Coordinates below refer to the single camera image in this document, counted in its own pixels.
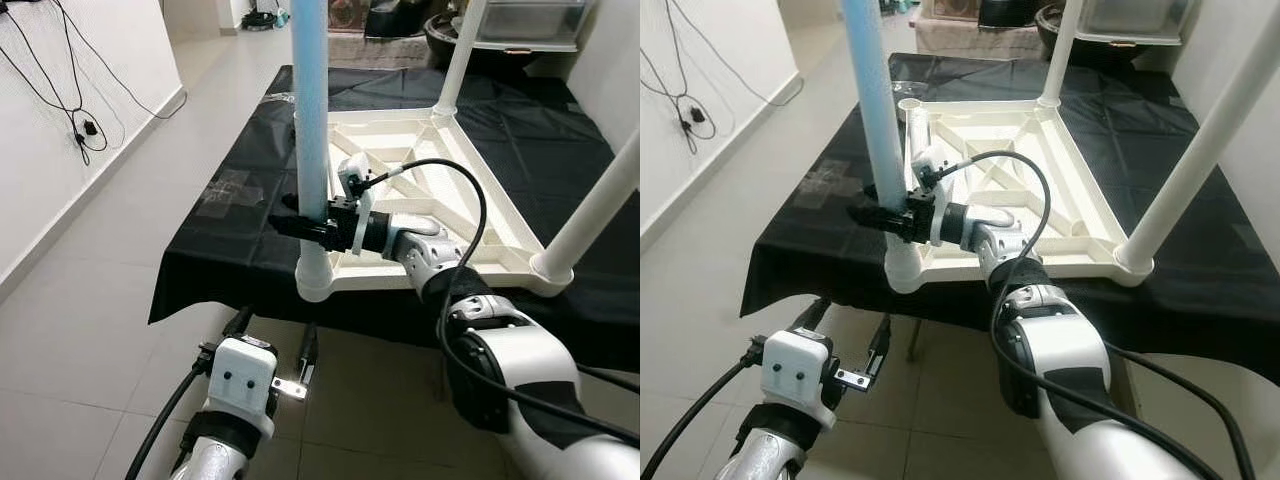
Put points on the black floor mop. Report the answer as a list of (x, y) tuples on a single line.
[(258, 20)]

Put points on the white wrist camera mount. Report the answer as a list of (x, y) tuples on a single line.
[(932, 170), (797, 372), (355, 180), (242, 380)]

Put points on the black round basin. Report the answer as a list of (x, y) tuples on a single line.
[(445, 40), (1052, 32)]

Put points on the clear plastic storage box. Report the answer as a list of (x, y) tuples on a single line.
[(530, 25), (1135, 20)]

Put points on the beige cloth covered bench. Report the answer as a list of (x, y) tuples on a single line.
[(380, 52), (970, 40)]

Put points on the clear plastic film piece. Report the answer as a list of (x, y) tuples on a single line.
[(280, 98)]

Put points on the white plastic children table top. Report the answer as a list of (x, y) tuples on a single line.
[(1000, 140), (400, 150)]

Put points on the black plastic bag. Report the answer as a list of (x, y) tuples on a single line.
[(400, 20), (1008, 12)]

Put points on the black tablecloth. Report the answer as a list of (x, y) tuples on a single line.
[(820, 250), (230, 250)]

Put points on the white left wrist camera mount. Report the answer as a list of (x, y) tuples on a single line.
[(797, 372), (242, 380)]

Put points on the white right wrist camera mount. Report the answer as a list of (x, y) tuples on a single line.
[(355, 180), (932, 170)]

